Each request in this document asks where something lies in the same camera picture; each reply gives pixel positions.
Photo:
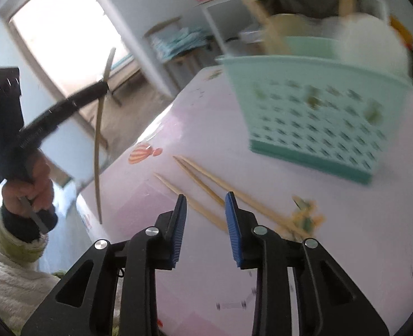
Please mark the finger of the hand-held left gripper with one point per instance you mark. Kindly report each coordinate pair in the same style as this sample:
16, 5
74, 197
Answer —
63, 106

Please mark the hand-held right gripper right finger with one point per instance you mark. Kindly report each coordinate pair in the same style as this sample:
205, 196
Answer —
233, 231

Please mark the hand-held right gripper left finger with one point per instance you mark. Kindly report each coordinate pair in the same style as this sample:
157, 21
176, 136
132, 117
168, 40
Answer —
179, 231

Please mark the teal perforated plastic basket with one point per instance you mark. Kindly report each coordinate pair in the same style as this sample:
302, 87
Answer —
325, 112

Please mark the person's left hand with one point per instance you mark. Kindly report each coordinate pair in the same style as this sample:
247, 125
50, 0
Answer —
40, 185

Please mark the pink printed tablecloth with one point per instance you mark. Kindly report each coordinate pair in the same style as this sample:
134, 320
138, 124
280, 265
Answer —
199, 129

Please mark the wooden chair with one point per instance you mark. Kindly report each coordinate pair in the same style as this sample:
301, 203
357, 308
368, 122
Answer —
161, 26

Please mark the patterned seat cushion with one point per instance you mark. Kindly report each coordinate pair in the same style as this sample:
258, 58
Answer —
180, 42

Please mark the white plastic bag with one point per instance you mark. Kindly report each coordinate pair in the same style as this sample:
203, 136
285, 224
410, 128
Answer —
371, 45

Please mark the yellow bag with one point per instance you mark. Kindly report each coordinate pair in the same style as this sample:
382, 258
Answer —
402, 31

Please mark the wooden bed frame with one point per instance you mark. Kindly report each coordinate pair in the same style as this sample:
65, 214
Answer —
120, 73

